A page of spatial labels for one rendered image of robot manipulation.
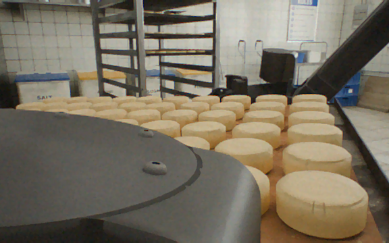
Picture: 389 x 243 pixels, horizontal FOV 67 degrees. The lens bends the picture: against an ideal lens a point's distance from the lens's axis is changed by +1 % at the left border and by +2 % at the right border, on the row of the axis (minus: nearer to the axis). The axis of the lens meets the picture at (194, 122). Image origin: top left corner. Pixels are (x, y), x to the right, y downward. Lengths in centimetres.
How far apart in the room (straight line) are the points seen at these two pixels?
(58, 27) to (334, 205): 419
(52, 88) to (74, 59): 77
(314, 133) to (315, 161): 7
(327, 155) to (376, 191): 4
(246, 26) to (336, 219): 503
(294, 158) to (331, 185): 5
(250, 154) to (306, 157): 4
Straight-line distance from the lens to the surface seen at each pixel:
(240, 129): 31
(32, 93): 367
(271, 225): 19
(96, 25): 195
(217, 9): 163
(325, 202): 18
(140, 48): 138
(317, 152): 25
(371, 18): 60
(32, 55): 429
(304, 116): 36
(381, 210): 22
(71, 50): 428
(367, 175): 27
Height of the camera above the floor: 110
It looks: 15 degrees down
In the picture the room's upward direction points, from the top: straight up
